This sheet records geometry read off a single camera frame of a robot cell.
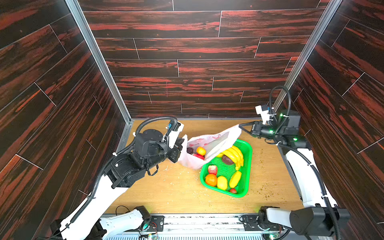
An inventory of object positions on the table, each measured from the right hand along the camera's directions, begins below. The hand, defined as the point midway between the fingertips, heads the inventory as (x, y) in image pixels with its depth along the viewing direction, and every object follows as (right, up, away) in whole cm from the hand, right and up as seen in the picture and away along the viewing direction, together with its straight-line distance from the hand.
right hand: (241, 125), depth 69 cm
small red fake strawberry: (0, -36, +12) cm, 38 cm away
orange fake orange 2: (-12, -30, +13) cm, 35 cm away
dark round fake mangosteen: (-25, -15, +26) cm, 39 cm away
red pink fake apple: (-11, -26, +19) cm, 34 cm away
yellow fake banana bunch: (+4, -18, +20) cm, 27 cm away
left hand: (-26, -7, -10) cm, 29 cm away
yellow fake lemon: (-6, -32, +13) cm, 35 cm away
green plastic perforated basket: (+2, -28, +21) cm, 35 cm away
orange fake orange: (-18, -15, +19) cm, 30 cm away
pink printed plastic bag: (-11, -10, +14) cm, 20 cm away
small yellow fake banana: (+2, -31, +17) cm, 35 cm away
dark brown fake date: (-2, -21, +20) cm, 29 cm away
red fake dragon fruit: (-18, -18, +19) cm, 32 cm away
